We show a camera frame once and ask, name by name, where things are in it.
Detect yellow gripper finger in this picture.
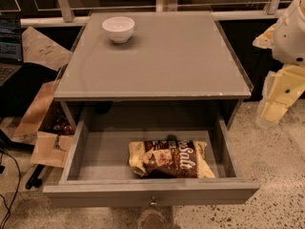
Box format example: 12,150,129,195
253,25,275,49
255,65,305,129

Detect brown chip bag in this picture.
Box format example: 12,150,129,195
129,140,215,178

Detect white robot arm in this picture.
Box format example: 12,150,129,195
253,0,305,128

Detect grey open top drawer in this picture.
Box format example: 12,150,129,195
44,106,259,207

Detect small metal drawer knob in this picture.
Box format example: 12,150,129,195
150,196,158,207

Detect grey wooden cabinet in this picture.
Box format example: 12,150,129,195
54,11,252,124

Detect white ceramic bowl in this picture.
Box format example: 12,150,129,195
102,16,135,44

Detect brown paper sheet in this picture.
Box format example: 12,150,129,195
22,27,72,71

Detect open cardboard box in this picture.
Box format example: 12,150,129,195
13,80,73,168

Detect black open laptop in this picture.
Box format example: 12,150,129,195
0,15,23,85

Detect black stand leg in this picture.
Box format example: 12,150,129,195
25,164,45,190

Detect metal window frame rail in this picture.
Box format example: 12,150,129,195
20,0,305,29

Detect black cable on floor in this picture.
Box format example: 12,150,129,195
0,148,23,229

